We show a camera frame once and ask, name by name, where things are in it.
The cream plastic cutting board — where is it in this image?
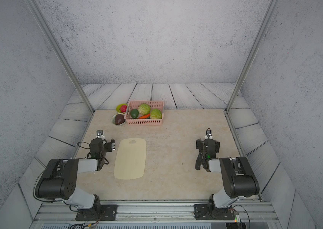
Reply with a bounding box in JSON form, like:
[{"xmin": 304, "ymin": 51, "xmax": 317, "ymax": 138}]
[{"xmin": 114, "ymin": 138, "xmax": 146, "ymax": 180}]

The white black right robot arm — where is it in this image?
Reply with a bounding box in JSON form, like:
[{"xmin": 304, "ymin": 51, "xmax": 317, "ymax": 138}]
[{"xmin": 194, "ymin": 138, "xmax": 260, "ymax": 220}]

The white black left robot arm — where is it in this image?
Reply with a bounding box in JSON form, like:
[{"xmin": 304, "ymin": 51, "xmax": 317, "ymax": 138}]
[{"xmin": 33, "ymin": 137, "xmax": 116, "ymax": 221}]

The patterned light bowl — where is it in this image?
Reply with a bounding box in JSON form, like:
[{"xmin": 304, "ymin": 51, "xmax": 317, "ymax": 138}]
[{"xmin": 111, "ymin": 114, "xmax": 126, "ymax": 126}]

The dark purple eggplant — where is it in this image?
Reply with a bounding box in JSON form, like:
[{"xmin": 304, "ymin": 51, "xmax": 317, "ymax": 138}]
[{"xmin": 114, "ymin": 114, "xmax": 126, "ymax": 125}]

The yellow green bowl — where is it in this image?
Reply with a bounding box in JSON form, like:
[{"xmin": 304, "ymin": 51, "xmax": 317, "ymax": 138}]
[{"xmin": 116, "ymin": 104, "xmax": 128, "ymax": 113}]

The red apple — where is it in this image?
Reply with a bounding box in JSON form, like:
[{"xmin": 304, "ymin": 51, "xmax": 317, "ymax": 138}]
[{"xmin": 120, "ymin": 105, "xmax": 128, "ymax": 113}]

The dark green avocado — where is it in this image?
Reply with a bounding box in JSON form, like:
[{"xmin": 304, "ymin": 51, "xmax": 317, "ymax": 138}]
[{"xmin": 130, "ymin": 109, "xmax": 139, "ymax": 119}]

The pink plastic basket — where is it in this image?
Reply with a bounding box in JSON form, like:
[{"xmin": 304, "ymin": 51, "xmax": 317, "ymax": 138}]
[{"xmin": 125, "ymin": 100, "xmax": 165, "ymax": 126}]

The orange carrot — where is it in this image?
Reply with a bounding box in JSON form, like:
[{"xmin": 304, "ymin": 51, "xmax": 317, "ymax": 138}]
[{"xmin": 139, "ymin": 114, "xmax": 150, "ymax": 119}]

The green cabbage left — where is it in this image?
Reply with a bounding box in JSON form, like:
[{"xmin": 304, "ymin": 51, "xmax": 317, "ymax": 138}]
[{"xmin": 138, "ymin": 104, "xmax": 151, "ymax": 116}]

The green cabbage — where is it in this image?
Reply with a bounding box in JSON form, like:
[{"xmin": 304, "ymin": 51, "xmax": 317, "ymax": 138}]
[
  {"xmin": 138, "ymin": 104, "xmax": 151, "ymax": 116},
  {"xmin": 150, "ymin": 109, "xmax": 162, "ymax": 119}
]

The green cabbage right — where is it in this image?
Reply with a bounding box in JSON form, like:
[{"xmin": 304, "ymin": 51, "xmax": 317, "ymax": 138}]
[{"xmin": 150, "ymin": 109, "xmax": 162, "ymax": 119}]

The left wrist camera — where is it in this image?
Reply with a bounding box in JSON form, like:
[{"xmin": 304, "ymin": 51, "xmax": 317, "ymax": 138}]
[{"xmin": 96, "ymin": 130, "xmax": 105, "ymax": 139}]

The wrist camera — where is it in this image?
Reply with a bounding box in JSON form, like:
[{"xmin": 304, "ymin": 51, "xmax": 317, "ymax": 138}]
[
  {"xmin": 96, "ymin": 130, "xmax": 105, "ymax": 139},
  {"xmin": 205, "ymin": 128, "xmax": 213, "ymax": 139}
]

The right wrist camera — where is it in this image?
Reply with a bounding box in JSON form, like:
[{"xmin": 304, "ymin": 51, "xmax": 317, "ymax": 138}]
[{"xmin": 205, "ymin": 128, "xmax": 213, "ymax": 139}]

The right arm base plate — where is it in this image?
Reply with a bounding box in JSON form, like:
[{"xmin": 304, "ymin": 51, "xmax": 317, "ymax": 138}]
[{"xmin": 193, "ymin": 204, "xmax": 236, "ymax": 221}]

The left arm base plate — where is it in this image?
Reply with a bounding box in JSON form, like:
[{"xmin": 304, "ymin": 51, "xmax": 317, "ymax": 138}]
[{"xmin": 75, "ymin": 205, "xmax": 118, "ymax": 221}]

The aluminium mounting rail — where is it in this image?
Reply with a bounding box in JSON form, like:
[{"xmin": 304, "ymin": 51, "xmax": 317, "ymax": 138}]
[{"xmin": 29, "ymin": 200, "xmax": 282, "ymax": 229}]

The right aluminium frame post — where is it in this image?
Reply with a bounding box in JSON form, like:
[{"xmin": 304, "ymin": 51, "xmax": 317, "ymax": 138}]
[{"xmin": 225, "ymin": 0, "xmax": 279, "ymax": 113}]

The aluminium frame post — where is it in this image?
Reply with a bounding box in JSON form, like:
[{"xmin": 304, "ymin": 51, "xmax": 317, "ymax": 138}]
[
  {"xmin": 225, "ymin": 0, "xmax": 279, "ymax": 113},
  {"xmin": 25, "ymin": 0, "xmax": 95, "ymax": 114}
]

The left aluminium frame post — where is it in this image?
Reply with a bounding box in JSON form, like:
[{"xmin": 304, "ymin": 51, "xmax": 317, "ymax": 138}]
[{"xmin": 25, "ymin": 0, "xmax": 95, "ymax": 114}]

